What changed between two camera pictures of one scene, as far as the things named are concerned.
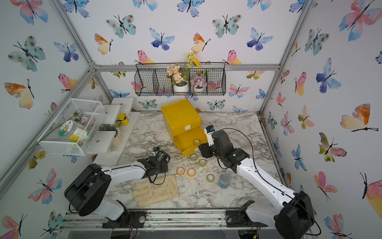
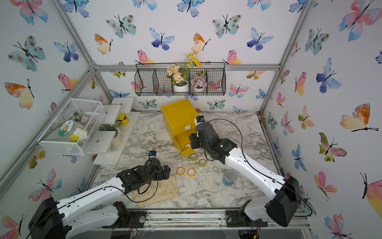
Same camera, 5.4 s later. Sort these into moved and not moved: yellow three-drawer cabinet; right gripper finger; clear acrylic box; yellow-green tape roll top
Moved: right gripper finger
Not moved: yellow three-drawer cabinet; yellow-green tape roll top; clear acrylic box
